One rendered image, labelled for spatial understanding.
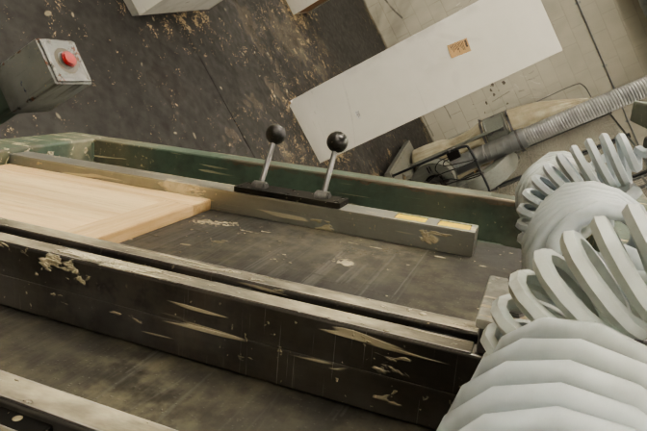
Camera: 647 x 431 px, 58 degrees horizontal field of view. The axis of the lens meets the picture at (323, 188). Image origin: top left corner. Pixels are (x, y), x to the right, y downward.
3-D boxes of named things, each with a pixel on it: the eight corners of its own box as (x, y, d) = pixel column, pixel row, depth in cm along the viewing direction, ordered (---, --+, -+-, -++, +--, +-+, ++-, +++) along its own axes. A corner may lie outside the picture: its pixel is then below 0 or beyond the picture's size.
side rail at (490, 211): (110, 179, 150) (110, 137, 148) (565, 258, 113) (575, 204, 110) (92, 182, 144) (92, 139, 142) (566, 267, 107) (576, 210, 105)
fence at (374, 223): (29, 169, 126) (28, 151, 125) (476, 248, 94) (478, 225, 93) (9, 172, 121) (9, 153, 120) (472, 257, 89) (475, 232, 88)
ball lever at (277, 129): (252, 194, 105) (272, 128, 109) (271, 197, 104) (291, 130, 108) (244, 187, 102) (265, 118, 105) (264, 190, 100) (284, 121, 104)
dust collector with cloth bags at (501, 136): (398, 144, 725) (576, 63, 638) (422, 193, 736) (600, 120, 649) (375, 178, 601) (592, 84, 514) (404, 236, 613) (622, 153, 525)
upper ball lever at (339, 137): (314, 205, 101) (332, 135, 105) (334, 208, 100) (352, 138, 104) (307, 197, 98) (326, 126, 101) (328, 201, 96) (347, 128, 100)
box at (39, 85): (29, 72, 154) (74, 39, 147) (47, 113, 154) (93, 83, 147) (-12, 71, 143) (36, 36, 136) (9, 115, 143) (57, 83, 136)
